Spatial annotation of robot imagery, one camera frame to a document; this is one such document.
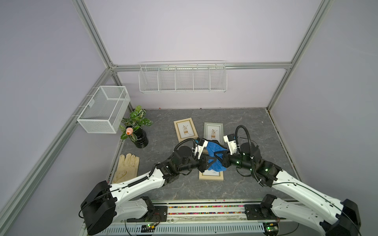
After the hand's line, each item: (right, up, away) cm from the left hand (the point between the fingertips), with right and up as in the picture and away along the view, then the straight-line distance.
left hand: (215, 160), depth 71 cm
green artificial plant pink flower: (-44, +18, +12) cm, 49 cm away
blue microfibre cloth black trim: (-1, +7, -1) cm, 7 cm away
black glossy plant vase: (-44, +7, +23) cm, 50 cm away
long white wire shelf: (-17, +51, +31) cm, 62 cm away
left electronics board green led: (-33, -34, 0) cm, 47 cm away
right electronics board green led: (+28, -34, +1) cm, 44 cm away
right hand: (0, +3, +1) cm, 4 cm away
